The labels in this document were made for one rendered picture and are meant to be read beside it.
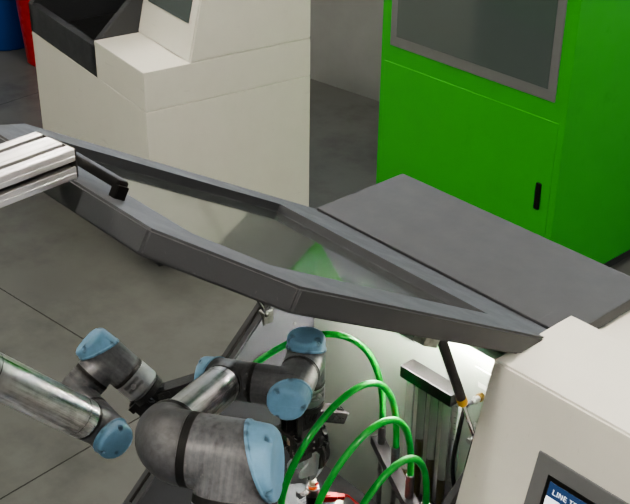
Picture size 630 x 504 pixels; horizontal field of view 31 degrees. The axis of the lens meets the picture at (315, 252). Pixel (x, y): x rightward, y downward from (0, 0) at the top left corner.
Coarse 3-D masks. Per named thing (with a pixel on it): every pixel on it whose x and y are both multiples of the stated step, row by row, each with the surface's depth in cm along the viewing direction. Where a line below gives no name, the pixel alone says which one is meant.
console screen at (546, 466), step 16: (544, 464) 190; (560, 464) 188; (544, 480) 190; (560, 480) 188; (576, 480) 186; (528, 496) 193; (544, 496) 191; (560, 496) 188; (576, 496) 186; (592, 496) 184; (608, 496) 182
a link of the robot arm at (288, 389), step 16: (256, 368) 208; (272, 368) 208; (288, 368) 209; (304, 368) 209; (256, 384) 207; (272, 384) 206; (288, 384) 204; (304, 384) 206; (256, 400) 208; (272, 400) 205; (288, 400) 204; (304, 400) 204; (288, 416) 206
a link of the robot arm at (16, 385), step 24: (0, 360) 190; (0, 384) 190; (24, 384) 194; (48, 384) 198; (24, 408) 196; (48, 408) 198; (72, 408) 202; (96, 408) 207; (72, 432) 205; (96, 432) 207; (120, 432) 208
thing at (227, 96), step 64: (64, 0) 579; (128, 0) 516; (192, 0) 483; (256, 0) 494; (64, 64) 553; (128, 64) 488; (192, 64) 489; (256, 64) 508; (64, 128) 577; (128, 128) 507; (192, 128) 503; (256, 128) 523
